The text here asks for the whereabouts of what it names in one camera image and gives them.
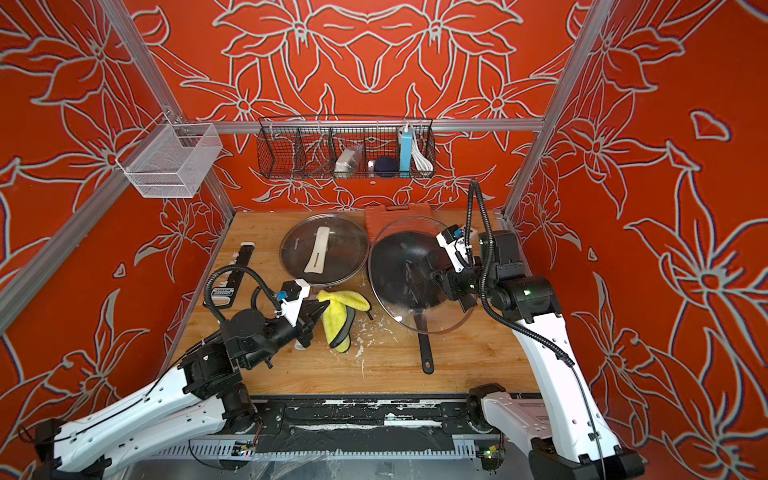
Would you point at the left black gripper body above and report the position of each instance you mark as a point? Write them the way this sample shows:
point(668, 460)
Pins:
point(280, 334)

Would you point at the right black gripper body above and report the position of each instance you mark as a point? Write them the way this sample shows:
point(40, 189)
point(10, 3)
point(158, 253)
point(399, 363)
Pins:
point(448, 283)

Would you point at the yellow microfiber cloth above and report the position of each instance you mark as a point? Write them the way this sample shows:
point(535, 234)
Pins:
point(338, 317)

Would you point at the glass lid with black handle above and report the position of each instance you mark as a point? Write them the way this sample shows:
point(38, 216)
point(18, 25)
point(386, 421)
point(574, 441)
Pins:
point(420, 224)

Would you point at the glass lid with white handle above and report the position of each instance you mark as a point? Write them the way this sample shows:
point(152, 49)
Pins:
point(324, 249)

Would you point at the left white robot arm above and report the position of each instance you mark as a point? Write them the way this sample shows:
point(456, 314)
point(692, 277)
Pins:
point(201, 394)

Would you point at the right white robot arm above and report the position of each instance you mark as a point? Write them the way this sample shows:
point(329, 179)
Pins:
point(575, 442)

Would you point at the black frying pan with lid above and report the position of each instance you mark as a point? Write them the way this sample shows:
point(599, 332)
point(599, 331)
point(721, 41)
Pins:
point(400, 281)

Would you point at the red plastic tool case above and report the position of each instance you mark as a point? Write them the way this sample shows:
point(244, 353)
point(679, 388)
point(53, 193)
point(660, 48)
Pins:
point(379, 216)

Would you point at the dark blue round object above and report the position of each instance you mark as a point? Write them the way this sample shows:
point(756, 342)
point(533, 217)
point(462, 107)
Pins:
point(386, 167)

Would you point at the blue white bottle in basket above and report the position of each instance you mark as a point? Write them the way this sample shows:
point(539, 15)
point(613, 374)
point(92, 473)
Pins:
point(406, 150)

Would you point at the white packet in basket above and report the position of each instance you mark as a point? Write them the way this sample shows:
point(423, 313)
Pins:
point(348, 162)

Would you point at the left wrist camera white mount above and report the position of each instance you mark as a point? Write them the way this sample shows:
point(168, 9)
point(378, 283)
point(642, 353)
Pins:
point(290, 299)

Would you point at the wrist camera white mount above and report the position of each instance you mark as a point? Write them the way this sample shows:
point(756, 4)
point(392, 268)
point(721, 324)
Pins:
point(455, 242)
point(290, 299)

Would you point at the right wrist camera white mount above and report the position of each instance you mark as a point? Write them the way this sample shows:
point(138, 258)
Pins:
point(455, 242)

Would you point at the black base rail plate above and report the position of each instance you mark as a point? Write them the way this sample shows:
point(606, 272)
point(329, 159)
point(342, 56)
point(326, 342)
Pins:
point(366, 423)

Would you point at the black wire wall basket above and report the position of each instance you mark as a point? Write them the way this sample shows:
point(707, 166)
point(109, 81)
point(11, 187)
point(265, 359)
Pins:
point(302, 149)

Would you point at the clear plastic wall bin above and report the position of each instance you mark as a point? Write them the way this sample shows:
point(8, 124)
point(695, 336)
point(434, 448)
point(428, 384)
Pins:
point(173, 160)

